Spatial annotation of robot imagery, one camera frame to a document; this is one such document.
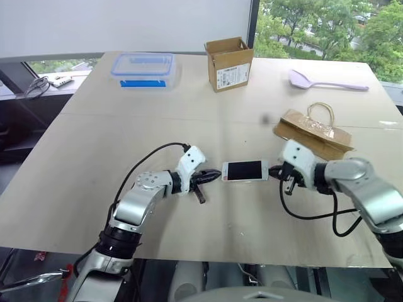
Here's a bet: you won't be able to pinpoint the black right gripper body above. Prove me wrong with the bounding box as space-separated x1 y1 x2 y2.
276 161 305 189

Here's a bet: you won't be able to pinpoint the clear container with blue lid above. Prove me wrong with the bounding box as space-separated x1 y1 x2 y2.
110 52 178 92

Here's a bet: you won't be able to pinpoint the white smartphone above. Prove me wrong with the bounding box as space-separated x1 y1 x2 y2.
221 160 270 182

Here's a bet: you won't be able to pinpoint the black table leg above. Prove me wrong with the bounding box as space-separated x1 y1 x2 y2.
131 259 149 302

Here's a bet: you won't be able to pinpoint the brown paper bag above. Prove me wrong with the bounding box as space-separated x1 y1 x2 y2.
271 102 355 160

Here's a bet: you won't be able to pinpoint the grey rounded robot torso shape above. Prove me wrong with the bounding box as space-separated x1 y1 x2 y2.
188 285 335 302

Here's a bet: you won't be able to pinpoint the grey coiled cables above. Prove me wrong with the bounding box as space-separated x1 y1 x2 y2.
24 76 52 99

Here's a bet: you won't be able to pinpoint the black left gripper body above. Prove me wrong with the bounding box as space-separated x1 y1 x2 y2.
188 171 205 193

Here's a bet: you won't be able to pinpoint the dark window frame post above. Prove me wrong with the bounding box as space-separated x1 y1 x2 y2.
246 0 261 50

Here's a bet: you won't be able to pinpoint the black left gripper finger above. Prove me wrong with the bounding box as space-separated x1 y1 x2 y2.
193 183 208 205
198 169 222 184

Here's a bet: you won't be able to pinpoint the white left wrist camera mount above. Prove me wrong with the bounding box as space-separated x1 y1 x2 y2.
175 145 208 196

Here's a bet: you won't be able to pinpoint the grey rounded robot leg shape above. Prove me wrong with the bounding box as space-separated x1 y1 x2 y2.
167 260 206 302
254 264 297 290

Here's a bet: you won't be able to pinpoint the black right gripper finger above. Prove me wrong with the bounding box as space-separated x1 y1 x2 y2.
267 164 283 181
284 177 298 196

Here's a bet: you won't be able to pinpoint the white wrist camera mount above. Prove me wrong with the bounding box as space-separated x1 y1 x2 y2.
278 138 317 191
175 145 208 196

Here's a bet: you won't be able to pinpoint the open cardboard box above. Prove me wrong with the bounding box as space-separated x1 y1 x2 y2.
203 36 255 93

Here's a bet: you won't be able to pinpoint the lilac plastic rice spoon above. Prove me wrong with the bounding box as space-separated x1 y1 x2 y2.
287 69 370 92

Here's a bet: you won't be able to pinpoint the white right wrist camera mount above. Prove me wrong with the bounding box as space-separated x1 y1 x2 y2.
278 138 317 191

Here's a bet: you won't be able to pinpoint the white roller blind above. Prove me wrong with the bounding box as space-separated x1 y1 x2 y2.
0 0 254 59

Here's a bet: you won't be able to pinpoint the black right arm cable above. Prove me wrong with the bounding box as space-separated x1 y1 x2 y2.
279 179 363 237

